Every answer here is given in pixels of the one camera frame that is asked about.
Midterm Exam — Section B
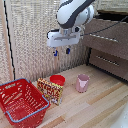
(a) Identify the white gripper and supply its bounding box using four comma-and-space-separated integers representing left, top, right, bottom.
46, 27, 83, 57

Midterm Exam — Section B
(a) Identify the orange-red bowl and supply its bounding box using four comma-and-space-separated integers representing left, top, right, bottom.
49, 74, 67, 88

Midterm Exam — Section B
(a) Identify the dark wooden drawer cabinet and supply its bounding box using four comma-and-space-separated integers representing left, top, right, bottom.
81, 8, 128, 83

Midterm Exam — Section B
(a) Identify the beige woven folding screen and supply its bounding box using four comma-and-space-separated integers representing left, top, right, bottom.
0, 0, 128, 84

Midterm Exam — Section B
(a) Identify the pink cup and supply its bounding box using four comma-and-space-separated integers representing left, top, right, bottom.
75, 73, 91, 94

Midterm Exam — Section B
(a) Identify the red yellow snack box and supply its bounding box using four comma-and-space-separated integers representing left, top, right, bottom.
36, 77, 64, 107

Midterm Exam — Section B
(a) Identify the red shopping basket blue rim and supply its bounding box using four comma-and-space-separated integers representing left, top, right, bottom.
0, 77, 51, 128

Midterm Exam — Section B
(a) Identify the metal drawer handle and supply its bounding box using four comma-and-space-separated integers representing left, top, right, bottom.
89, 32, 118, 43
95, 54, 122, 67

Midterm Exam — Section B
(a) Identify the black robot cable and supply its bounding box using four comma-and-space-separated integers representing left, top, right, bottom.
82, 15, 128, 37

